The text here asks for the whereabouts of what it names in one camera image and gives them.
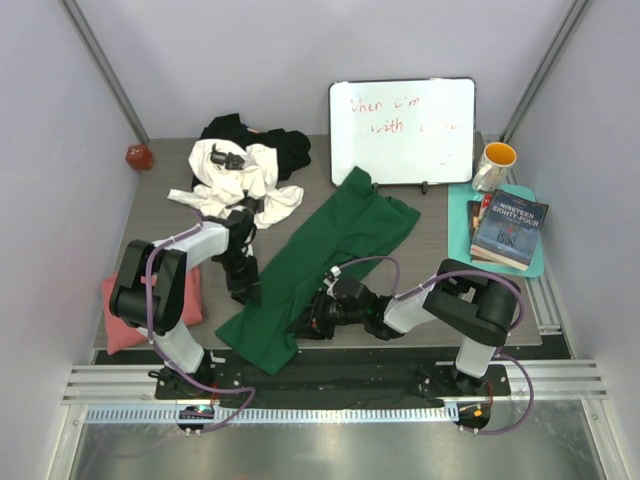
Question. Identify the white t-shirt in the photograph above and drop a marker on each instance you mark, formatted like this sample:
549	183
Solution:
228	175

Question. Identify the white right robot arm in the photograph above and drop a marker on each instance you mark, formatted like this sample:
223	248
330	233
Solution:
483	307

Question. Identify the white dry-erase board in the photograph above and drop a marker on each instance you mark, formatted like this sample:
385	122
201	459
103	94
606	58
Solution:
403	132

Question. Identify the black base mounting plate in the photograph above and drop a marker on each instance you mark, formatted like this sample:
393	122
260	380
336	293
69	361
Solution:
354	378

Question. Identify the folded pink t-shirt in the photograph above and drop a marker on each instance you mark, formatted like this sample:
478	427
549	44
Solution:
121	337

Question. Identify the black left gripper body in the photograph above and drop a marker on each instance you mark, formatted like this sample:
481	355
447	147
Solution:
240	269

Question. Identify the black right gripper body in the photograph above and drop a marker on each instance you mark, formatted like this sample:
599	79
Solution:
328	313

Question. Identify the small red cube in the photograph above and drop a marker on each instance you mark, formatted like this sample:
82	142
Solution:
139	157

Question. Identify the green t-shirt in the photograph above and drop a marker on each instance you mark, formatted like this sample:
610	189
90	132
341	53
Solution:
355	222

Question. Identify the teal plastic mat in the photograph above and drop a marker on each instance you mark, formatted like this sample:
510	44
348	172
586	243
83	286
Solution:
459	241

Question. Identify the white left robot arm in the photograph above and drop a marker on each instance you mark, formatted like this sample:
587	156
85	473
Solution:
149	290

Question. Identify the black t-shirt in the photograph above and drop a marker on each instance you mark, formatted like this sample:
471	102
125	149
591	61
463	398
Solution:
292	147

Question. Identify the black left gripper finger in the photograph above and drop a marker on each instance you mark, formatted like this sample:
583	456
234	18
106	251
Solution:
239	294
254	294

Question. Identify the Nineteen Eighty-Four book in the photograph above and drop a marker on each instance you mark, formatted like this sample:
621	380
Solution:
509	230

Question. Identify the white slotted cable duct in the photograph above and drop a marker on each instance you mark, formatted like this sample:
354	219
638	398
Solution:
201	414

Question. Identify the aluminium frame rail front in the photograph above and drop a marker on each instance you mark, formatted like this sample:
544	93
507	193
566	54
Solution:
546	379

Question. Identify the white mug orange inside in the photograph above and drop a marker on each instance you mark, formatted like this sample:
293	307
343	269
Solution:
494	165

